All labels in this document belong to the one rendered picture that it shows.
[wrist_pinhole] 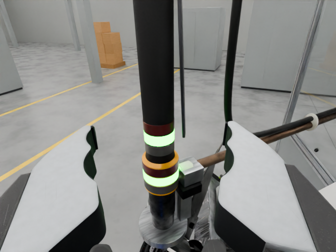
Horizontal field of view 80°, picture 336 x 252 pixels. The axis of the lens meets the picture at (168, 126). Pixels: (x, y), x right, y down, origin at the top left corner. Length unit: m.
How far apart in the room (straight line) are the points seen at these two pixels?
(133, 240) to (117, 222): 0.26
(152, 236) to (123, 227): 1.84
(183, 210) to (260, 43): 5.41
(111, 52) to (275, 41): 5.55
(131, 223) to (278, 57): 4.82
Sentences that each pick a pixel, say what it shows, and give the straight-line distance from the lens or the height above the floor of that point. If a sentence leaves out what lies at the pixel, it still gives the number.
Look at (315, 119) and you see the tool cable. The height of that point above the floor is 1.56.
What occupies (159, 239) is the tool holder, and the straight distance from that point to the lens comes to 0.31.
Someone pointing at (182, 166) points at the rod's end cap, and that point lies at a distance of 0.26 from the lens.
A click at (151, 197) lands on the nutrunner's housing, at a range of 0.27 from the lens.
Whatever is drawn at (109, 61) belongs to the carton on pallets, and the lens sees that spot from 8.49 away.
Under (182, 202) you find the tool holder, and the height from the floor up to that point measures 1.50.
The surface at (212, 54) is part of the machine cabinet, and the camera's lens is 7.37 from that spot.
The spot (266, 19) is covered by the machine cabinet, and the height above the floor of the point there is 1.62.
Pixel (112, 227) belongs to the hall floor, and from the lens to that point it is 2.17.
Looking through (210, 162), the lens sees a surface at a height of 1.55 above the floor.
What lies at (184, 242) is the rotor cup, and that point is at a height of 1.23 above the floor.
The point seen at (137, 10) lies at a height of 1.73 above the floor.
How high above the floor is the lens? 1.72
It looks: 28 degrees down
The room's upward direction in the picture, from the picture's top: 1 degrees counter-clockwise
